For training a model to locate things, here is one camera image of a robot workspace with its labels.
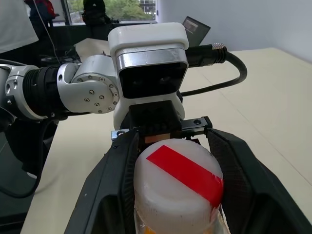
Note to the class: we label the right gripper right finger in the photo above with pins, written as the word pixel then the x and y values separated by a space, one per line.
pixel 256 182

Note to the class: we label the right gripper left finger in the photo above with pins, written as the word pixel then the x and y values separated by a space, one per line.
pixel 102 175

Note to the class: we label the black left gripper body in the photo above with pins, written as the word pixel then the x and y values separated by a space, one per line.
pixel 156 114

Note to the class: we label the clear bottle with white cap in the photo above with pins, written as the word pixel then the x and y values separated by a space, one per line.
pixel 175 195

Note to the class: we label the dark grey laptop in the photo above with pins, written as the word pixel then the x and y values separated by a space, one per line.
pixel 197 30

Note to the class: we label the black desk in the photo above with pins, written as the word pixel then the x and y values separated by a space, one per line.
pixel 102 31

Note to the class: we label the black backpack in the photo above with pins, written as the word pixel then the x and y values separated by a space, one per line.
pixel 93 11

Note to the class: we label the red jacket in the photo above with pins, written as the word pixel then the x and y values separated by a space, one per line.
pixel 46 8

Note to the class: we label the bystander in white shirt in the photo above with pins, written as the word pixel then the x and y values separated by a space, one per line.
pixel 14 22

